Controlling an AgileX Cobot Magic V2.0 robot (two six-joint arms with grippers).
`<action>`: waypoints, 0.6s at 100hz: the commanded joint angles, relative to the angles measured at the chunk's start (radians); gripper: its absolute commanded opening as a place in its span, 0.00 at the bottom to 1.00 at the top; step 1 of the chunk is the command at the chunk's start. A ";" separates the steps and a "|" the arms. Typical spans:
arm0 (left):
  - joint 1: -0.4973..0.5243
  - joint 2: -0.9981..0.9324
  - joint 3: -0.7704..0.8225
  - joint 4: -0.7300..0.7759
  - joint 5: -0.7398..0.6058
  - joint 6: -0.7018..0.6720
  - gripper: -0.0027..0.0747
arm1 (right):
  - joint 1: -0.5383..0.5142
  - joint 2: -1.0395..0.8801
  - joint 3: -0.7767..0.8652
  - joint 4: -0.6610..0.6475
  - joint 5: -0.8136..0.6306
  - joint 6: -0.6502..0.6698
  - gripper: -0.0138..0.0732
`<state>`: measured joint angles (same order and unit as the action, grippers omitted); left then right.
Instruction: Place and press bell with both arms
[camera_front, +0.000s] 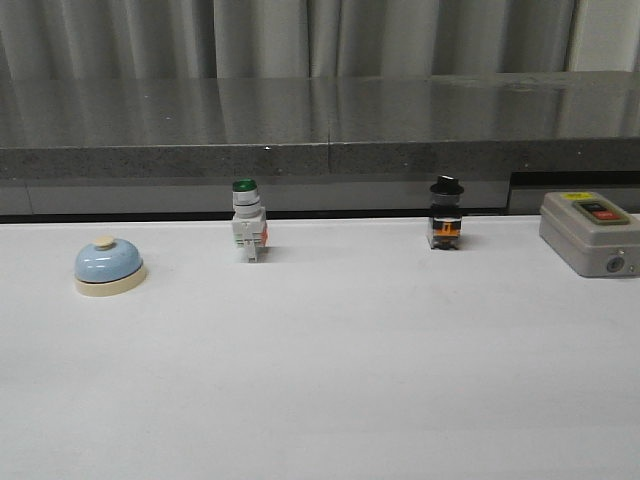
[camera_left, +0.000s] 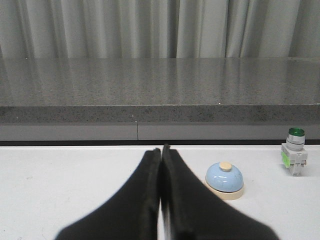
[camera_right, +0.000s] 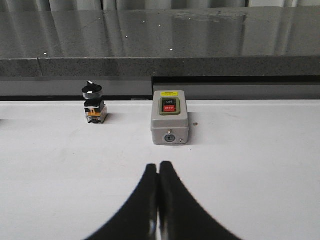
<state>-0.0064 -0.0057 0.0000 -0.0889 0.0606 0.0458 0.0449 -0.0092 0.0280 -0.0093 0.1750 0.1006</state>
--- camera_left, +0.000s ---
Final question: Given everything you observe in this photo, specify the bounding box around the blue service bell cream base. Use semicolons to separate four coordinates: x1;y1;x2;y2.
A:
205;161;244;201

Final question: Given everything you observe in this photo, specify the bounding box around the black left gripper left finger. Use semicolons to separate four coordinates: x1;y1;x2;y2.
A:
56;148;161;240

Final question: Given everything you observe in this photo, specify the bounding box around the grey stone counter ledge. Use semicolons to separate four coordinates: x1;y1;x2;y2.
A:
0;57;320;141

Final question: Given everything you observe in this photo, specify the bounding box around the green pushbutton switch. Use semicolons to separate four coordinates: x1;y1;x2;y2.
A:
281;127;308;177

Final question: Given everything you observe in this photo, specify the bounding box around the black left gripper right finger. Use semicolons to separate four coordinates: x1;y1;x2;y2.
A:
161;144;278;240

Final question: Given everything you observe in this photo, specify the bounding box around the grey curtain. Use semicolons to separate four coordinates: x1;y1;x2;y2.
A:
0;0;320;58

